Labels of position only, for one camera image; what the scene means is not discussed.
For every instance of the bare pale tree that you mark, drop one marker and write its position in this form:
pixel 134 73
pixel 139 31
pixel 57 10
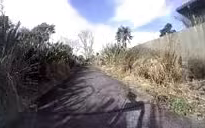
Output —
pixel 86 43

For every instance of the grey asphalt path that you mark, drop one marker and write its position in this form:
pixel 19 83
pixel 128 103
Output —
pixel 93 96

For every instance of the dark palm-like tree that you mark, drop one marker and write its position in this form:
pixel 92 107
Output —
pixel 123 35

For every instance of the dry brown grass bank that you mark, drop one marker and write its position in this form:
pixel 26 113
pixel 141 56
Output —
pixel 156 73

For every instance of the dark round-topped tree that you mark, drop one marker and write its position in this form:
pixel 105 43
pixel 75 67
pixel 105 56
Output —
pixel 166 29

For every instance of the dark green bushes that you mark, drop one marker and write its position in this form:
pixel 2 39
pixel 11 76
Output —
pixel 23 60

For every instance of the dark building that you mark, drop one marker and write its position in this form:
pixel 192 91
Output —
pixel 198 11

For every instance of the pale grey wall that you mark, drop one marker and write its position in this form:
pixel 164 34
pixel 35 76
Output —
pixel 190 43

